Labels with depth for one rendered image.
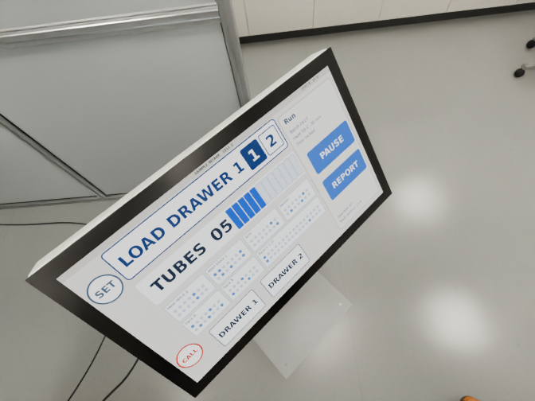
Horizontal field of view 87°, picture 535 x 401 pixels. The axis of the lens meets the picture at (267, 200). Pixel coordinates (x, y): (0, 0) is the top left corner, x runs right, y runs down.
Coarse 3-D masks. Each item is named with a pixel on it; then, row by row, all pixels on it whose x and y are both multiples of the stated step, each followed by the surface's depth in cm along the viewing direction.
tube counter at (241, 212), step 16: (288, 160) 45; (272, 176) 44; (288, 176) 45; (256, 192) 43; (272, 192) 45; (240, 208) 42; (256, 208) 44; (208, 224) 41; (224, 224) 42; (240, 224) 43; (224, 240) 42
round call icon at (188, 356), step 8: (192, 344) 43; (200, 344) 44; (176, 352) 42; (184, 352) 43; (192, 352) 43; (200, 352) 44; (208, 352) 45; (176, 360) 42; (184, 360) 43; (192, 360) 44; (200, 360) 44; (184, 368) 43; (192, 368) 44
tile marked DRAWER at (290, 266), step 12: (288, 252) 48; (300, 252) 50; (276, 264) 48; (288, 264) 49; (300, 264) 50; (264, 276) 47; (276, 276) 48; (288, 276) 49; (264, 288) 47; (276, 288) 49
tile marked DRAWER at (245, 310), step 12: (240, 300) 46; (252, 300) 47; (228, 312) 45; (240, 312) 46; (252, 312) 47; (216, 324) 44; (228, 324) 45; (240, 324) 47; (216, 336) 45; (228, 336) 46
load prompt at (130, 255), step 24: (240, 144) 41; (264, 144) 42; (288, 144) 44; (216, 168) 40; (240, 168) 41; (192, 192) 39; (216, 192) 40; (168, 216) 38; (192, 216) 39; (120, 240) 36; (144, 240) 37; (168, 240) 38; (120, 264) 36; (144, 264) 37
